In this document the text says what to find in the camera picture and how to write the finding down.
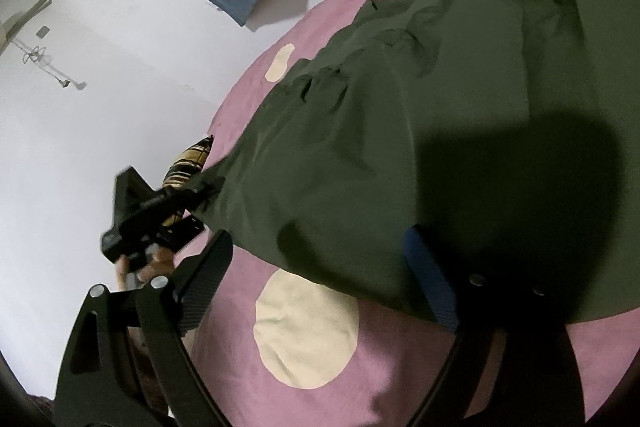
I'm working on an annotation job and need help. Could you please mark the olive green zip jacket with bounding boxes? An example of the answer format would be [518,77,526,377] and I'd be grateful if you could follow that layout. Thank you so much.
[187,0,640,333]

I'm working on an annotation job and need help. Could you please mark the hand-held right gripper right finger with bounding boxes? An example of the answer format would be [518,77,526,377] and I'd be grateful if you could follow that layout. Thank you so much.
[404,226,588,427]

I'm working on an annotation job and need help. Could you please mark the pink bedsheet with cream dots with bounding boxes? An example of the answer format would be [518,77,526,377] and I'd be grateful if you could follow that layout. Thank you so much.
[187,0,640,427]

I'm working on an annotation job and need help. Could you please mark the striped brown and cream pillow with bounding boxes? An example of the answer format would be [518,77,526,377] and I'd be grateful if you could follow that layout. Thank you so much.
[161,134,215,228]

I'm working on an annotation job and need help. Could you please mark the hanging wall cable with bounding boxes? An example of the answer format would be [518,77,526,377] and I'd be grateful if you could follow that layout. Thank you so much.
[19,38,87,90]

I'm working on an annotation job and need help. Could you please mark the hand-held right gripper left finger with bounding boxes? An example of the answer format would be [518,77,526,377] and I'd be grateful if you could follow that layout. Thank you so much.
[52,229,236,427]

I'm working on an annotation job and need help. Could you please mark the person's left hand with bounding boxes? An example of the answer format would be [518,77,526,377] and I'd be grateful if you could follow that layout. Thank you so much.
[115,244,177,294]

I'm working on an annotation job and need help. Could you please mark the white wall pipe trunking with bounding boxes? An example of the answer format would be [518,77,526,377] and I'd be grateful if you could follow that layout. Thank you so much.
[0,0,54,54]

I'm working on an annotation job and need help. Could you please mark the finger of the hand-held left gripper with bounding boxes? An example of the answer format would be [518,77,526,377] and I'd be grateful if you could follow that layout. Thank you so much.
[167,179,226,210]

